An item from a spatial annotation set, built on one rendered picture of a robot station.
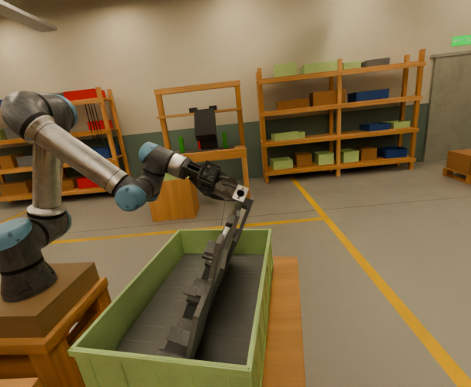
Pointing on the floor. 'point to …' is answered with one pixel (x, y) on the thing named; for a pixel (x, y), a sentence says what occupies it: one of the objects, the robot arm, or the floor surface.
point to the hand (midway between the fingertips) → (238, 194)
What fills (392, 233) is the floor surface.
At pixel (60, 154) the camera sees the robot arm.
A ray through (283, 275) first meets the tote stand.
